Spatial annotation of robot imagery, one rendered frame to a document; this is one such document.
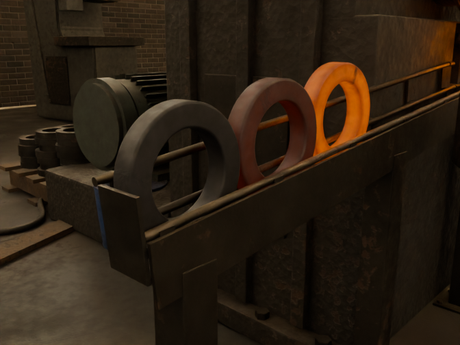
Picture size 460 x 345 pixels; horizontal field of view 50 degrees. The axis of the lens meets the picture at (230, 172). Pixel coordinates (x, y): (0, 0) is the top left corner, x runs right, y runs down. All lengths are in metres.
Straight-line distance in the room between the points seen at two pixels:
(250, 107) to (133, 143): 0.19
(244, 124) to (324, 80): 0.21
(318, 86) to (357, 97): 0.13
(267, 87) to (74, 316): 1.14
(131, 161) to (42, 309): 1.22
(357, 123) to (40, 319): 1.14
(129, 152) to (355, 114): 0.51
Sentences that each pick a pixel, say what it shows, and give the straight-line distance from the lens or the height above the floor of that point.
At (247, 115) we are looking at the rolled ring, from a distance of 0.67.
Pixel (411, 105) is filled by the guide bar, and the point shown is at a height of 0.67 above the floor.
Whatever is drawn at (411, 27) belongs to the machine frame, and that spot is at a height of 0.85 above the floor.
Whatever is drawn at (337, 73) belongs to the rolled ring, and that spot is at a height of 0.76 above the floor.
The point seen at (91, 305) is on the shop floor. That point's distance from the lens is 1.70.
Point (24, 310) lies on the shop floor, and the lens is 1.74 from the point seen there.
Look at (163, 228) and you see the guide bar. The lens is 0.57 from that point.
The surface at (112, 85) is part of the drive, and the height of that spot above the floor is 0.65.
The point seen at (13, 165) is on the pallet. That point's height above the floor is 0.14.
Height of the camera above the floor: 0.81
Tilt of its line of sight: 15 degrees down
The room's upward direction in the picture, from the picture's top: straight up
